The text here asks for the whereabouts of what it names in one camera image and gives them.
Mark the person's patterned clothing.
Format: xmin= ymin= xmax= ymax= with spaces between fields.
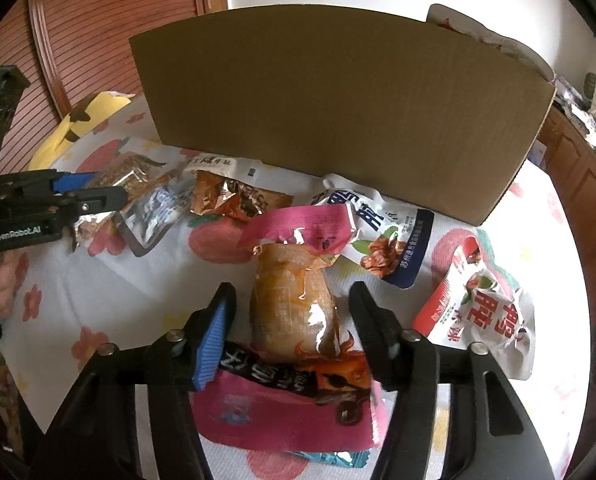
xmin=0 ymin=345 xmax=43 ymax=466

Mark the orange foil snack packet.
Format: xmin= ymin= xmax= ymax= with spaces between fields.
xmin=188 ymin=170 xmax=295 ymax=222

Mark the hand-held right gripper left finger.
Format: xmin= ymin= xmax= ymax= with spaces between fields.
xmin=28 ymin=282 xmax=239 ymax=480

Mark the white navy snack packet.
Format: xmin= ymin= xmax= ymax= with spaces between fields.
xmin=310 ymin=174 xmax=435 ymax=290

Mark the brown grain snack packet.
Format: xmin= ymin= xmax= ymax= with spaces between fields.
xmin=72 ymin=152 xmax=171 ymax=253

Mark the yellow plush pillow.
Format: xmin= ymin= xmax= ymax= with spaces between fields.
xmin=28 ymin=91 xmax=133 ymax=171

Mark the large white red-print packet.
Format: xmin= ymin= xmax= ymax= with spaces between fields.
xmin=426 ymin=4 xmax=554 ymax=83

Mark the floral printed bedsheet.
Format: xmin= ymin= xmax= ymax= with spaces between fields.
xmin=8 ymin=95 xmax=586 ymax=480

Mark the brown cardboard box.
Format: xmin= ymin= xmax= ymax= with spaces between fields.
xmin=129 ymin=4 xmax=557 ymax=227

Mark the small white snack packet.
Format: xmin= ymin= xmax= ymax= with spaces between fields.
xmin=180 ymin=154 xmax=263 ymax=181

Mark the pink clear chicken snack packet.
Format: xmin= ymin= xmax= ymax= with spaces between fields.
xmin=239 ymin=205 xmax=361 ymax=361

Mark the silver snack packet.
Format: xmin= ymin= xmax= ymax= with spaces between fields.
xmin=115 ymin=175 xmax=196 ymax=258

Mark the teal snack packet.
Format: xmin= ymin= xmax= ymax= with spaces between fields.
xmin=288 ymin=447 xmax=371 ymax=469

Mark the white red snack packet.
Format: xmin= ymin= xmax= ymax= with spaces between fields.
xmin=412 ymin=234 xmax=536 ymax=380

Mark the brown wooden headboard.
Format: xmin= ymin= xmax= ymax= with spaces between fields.
xmin=0 ymin=0 xmax=229 ymax=126

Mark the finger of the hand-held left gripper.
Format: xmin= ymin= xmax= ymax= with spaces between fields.
xmin=42 ymin=186 xmax=129 ymax=221
xmin=0 ymin=169 xmax=97 ymax=197

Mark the brown wooden cabinet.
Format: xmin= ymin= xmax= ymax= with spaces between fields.
xmin=528 ymin=105 xmax=596 ymax=241

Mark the pink black orange snack packet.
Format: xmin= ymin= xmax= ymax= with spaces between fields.
xmin=190 ymin=342 xmax=391 ymax=453

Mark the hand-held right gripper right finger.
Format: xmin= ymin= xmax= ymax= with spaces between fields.
xmin=348 ymin=281 xmax=559 ymax=480

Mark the patterned folded cloth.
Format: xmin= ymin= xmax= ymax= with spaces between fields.
xmin=553 ymin=76 xmax=596 ymax=153

